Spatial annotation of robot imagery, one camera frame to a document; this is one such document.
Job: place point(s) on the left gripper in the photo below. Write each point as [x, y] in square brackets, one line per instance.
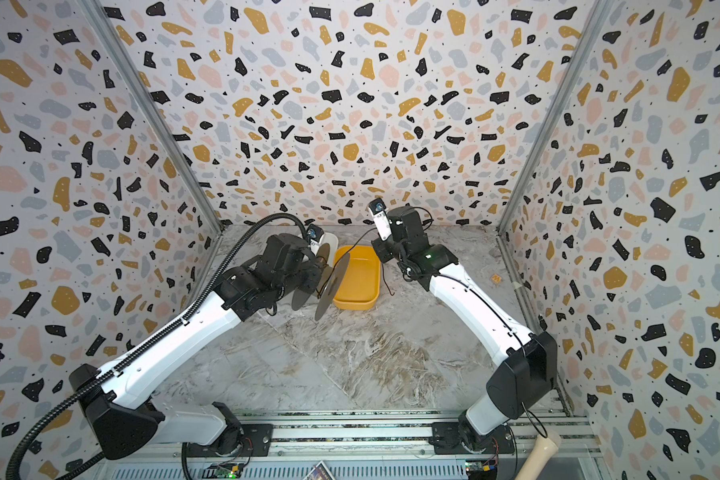
[315, 275]

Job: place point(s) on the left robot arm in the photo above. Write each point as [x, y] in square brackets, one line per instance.
[120, 410]

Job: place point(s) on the wooden mallet handle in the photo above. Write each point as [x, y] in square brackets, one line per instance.
[545, 447]

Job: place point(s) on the grey cable spool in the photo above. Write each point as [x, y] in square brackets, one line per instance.
[324, 285]

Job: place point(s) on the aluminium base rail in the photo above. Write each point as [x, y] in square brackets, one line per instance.
[351, 445]

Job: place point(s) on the white rectangular tray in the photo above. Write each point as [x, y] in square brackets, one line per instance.
[326, 248]

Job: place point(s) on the yellow rectangular tray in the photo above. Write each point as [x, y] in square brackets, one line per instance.
[361, 284]

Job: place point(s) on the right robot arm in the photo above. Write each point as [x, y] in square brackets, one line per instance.
[525, 362]

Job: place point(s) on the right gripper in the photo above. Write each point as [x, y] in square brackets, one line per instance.
[385, 250]

